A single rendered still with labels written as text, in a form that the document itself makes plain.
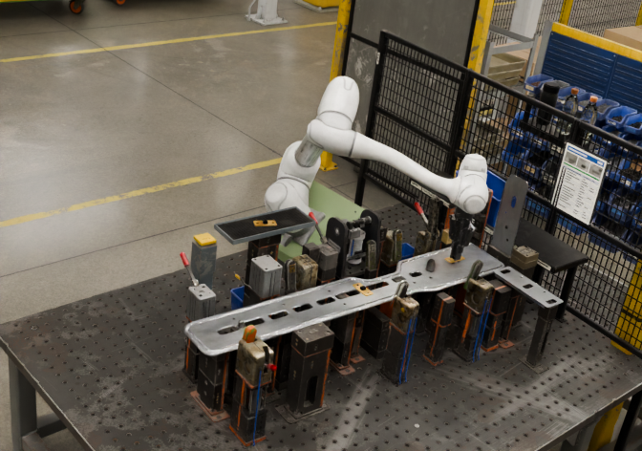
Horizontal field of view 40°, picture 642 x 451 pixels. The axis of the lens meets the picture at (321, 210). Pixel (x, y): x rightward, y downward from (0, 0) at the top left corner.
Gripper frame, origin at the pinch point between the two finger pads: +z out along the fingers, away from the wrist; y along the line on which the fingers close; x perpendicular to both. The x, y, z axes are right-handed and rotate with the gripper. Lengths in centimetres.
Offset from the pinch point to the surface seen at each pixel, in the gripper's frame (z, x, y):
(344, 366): 34, -55, 5
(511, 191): -20.9, 26.5, -0.7
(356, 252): 2.2, -35.4, -19.2
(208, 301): 0, -106, -12
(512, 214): -11.9, 26.4, 2.4
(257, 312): 5, -91, -4
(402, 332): 12.2, -43.5, 20.5
